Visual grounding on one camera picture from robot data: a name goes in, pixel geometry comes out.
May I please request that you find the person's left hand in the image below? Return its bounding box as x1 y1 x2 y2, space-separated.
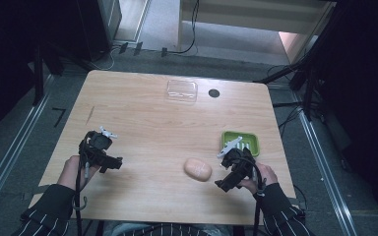
57 154 100 192

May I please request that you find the black metal stand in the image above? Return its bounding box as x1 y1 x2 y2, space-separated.
254 48 324 122

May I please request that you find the black hanging cable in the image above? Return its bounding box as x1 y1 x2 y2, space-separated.
168 0 201 56

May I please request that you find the green soap dish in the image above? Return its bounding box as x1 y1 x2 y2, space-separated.
220 130 261 158

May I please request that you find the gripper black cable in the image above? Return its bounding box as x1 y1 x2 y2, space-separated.
251 159 268 236
72 139 91 236

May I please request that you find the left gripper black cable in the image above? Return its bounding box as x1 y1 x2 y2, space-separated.
72 139 91 236

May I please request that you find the person's right hand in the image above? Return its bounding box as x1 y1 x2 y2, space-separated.
238 162 280 196

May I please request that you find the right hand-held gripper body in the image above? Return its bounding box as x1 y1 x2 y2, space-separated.
217 136 257 180

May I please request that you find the beige bread roll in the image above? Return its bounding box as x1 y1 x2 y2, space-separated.
183 157 214 183

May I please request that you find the white floor cable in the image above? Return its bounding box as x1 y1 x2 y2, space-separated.
90 45 121 72

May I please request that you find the clear plastic container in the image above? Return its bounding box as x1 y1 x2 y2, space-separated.
165 79 199 103

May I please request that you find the metal floor rail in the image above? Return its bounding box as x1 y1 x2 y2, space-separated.
0 74 55 217
295 106 359 236

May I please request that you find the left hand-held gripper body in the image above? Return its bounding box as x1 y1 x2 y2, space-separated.
78 126 119 167

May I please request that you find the black cabinet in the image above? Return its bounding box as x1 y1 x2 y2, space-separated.
74 0 123 62

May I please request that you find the white wooden shelf unit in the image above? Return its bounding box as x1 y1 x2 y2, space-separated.
176 0 338 65

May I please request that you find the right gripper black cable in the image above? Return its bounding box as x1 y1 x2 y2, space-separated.
251 159 268 236

